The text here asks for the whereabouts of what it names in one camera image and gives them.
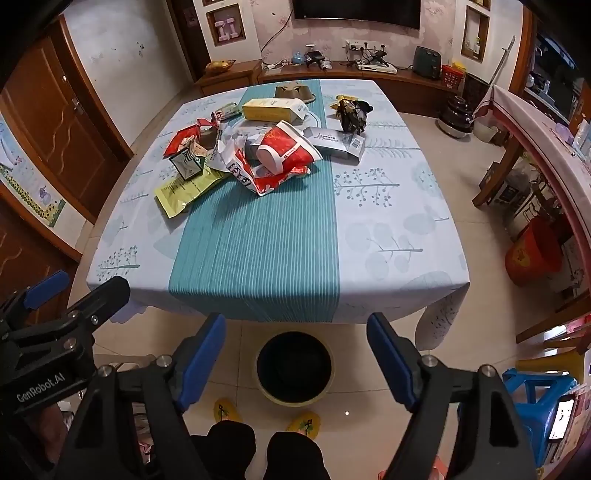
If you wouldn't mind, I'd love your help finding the yellow foil packet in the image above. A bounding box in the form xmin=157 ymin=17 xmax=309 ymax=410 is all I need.
xmin=154 ymin=166 xmax=228 ymax=219

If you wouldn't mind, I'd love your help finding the green black printed packet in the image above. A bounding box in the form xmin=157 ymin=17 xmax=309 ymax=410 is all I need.
xmin=169 ymin=148 xmax=205 ymax=181

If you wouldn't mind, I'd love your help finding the red snack wrapper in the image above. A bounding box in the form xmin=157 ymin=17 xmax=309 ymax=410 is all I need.
xmin=163 ymin=119 xmax=219 ymax=158

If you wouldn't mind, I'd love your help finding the red white paper cup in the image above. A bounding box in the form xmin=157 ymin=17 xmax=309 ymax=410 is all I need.
xmin=256 ymin=121 xmax=322 ymax=175

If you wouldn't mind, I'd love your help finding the grey silver foil pouch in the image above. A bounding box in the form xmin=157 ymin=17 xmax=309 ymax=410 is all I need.
xmin=304 ymin=127 xmax=366 ymax=163

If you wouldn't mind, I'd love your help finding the small green white wrapper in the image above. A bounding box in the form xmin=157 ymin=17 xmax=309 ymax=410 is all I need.
xmin=211 ymin=102 xmax=242 ymax=122

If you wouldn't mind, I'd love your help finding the yellow rectangular carton box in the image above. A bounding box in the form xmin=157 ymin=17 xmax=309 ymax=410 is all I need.
xmin=242 ymin=98 xmax=308 ymax=123

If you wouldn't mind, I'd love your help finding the brown pulp cup carrier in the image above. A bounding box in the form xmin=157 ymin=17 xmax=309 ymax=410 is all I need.
xmin=274 ymin=82 xmax=315 ymax=104

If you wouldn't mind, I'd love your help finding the round yellow trash bin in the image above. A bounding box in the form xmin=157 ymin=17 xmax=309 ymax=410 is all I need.
xmin=254 ymin=331 xmax=335 ymax=408

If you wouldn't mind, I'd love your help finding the left yellow slipper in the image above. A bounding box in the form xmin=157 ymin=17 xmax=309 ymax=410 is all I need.
xmin=213 ymin=398 xmax=243 ymax=423

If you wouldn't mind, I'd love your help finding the yellow slipper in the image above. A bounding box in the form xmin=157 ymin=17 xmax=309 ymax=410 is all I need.
xmin=286 ymin=410 xmax=322 ymax=440
xmin=213 ymin=398 xmax=243 ymax=423

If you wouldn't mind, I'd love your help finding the right yellow slipper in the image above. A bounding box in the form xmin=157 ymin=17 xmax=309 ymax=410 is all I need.
xmin=286 ymin=410 xmax=322 ymax=440

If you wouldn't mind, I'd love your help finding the patterned teal white tablecloth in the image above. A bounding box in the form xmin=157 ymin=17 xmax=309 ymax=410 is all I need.
xmin=86 ymin=79 xmax=470 ymax=350

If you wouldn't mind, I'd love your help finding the blue plastic stool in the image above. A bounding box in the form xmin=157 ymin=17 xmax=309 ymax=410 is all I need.
xmin=503 ymin=368 xmax=577 ymax=467

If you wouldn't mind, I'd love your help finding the red plastic bucket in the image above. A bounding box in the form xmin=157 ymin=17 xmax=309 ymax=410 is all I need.
xmin=505 ymin=216 xmax=563 ymax=287

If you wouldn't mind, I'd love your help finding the brown wooden door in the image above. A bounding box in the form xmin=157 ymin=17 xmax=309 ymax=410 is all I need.
xmin=1 ymin=15 xmax=133 ymax=223

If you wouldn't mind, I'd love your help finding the white red plastic bag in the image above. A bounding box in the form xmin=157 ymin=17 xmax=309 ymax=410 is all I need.
xmin=209 ymin=130 xmax=312 ymax=197

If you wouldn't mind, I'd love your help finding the black rice cooker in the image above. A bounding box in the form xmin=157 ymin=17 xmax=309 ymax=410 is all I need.
xmin=436 ymin=96 xmax=474 ymax=139

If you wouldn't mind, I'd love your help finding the wooden tv cabinet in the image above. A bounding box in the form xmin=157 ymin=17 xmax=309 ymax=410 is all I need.
xmin=194 ymin=58 xmax=468 ymax=119

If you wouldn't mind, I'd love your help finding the red basket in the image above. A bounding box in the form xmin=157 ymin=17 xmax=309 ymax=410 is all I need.
xmin=441 ymin=65 xmax=465 ymax=90

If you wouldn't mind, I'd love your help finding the black wall television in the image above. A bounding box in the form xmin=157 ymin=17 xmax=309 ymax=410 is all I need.
xmin=291 ymin=0 xmax=422 ymax=30

